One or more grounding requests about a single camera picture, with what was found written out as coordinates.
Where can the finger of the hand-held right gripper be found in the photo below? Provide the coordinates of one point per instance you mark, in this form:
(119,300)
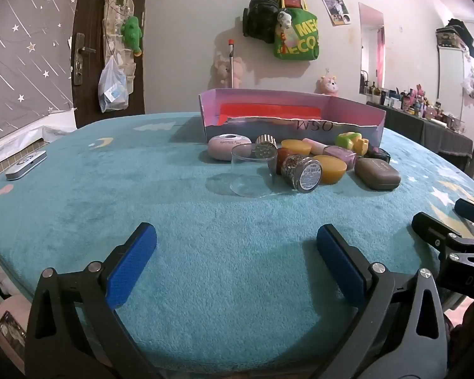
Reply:
(426,225)
(470,209)

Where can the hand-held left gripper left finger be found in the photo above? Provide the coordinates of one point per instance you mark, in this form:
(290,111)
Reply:
(132,264)

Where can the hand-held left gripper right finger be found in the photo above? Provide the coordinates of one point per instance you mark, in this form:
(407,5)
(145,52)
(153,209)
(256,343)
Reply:
(339,264)

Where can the brown eye shadow case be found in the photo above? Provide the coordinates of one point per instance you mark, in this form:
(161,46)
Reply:
(377,173)

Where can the black nail polish bottle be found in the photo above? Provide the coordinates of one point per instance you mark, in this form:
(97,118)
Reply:
(379,154)

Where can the orange round soap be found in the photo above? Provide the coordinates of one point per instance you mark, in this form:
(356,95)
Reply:
(330,169)
(296,146)

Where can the glitter jar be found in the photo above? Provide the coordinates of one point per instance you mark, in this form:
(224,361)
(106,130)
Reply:
(300,171)

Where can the purple nail polish bottle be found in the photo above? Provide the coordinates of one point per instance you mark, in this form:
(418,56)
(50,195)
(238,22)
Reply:
(339,153)

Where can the green yellow toy figure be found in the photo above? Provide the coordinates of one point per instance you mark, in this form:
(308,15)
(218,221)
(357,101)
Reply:
(349,141)

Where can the clear glass cup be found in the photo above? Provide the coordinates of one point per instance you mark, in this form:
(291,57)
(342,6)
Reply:
(252,177)

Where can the lilac cardboard box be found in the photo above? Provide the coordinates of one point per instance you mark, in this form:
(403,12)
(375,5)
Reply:
(351,110)

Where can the white round camera gadget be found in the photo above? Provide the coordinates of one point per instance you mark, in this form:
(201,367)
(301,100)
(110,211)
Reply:
(225,148)

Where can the side table with dark cloth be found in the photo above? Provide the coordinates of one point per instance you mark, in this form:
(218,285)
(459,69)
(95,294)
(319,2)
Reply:
(438,134)

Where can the row of cosmetic bottles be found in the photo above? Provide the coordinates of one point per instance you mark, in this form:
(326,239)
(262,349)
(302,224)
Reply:
(414,100)

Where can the white cabinet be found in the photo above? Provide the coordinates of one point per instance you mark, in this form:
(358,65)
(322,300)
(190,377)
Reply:
(450,79)

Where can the silver remote control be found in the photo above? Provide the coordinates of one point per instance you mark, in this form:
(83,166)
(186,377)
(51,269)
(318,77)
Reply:
(25,164)

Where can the white plastic sheet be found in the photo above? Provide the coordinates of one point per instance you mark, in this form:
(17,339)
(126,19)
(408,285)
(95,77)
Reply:
(59,122)

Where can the pink bear plush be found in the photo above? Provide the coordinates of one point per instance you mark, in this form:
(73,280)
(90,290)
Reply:
(328,86)

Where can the clear plastic bag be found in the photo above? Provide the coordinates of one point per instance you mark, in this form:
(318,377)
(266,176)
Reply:
(112,90)

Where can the dark bag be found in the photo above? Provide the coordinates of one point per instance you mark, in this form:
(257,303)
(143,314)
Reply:
(458,33)

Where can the beige hanging organizer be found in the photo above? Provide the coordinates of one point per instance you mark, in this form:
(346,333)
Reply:
(114,47)

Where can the pink pig plush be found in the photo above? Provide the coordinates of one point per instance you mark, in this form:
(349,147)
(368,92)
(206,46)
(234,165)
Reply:
(237,69)

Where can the mop pole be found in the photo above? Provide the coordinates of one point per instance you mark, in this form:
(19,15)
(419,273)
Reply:
(232,67)

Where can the green tote bag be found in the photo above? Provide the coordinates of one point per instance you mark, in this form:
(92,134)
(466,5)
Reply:
(300,39)

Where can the red tassel charm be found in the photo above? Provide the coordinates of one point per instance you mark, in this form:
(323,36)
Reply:
(284,45)

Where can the grey star print curtain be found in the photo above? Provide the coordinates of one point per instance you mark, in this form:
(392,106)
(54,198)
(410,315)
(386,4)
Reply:
(19,67)

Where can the green crocodile plush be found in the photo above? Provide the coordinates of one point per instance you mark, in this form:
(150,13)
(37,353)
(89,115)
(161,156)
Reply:
(132,33)

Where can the dark brown door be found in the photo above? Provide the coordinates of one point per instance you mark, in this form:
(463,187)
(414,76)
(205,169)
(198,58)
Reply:
(89,15)

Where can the black backpack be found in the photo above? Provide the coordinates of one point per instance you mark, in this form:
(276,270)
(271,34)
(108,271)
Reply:
(260,15)

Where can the wall mirror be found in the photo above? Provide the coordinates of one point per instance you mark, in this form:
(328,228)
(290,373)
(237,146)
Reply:
(371,47)

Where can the photo wall poster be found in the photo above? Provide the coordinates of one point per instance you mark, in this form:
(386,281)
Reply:
(335,8)

